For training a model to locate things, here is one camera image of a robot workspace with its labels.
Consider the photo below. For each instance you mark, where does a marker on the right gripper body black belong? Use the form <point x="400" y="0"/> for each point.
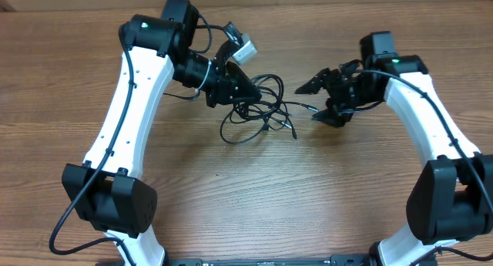
<point x="338" y="97"/>

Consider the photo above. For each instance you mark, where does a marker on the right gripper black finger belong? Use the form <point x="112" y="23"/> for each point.
<point x="332" y="117"/>
<point x="320" y="81"/>

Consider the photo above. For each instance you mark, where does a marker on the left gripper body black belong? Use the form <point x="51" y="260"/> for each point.
<point x="217" y="89"/>

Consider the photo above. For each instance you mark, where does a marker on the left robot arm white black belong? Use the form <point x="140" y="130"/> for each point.
<point x="107" y="189"/>

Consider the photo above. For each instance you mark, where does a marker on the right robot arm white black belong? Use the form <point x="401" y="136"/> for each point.
<point x="451" y="201"/>

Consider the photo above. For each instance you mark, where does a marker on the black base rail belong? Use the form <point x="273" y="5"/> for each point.
<point x="269" y="261"/>

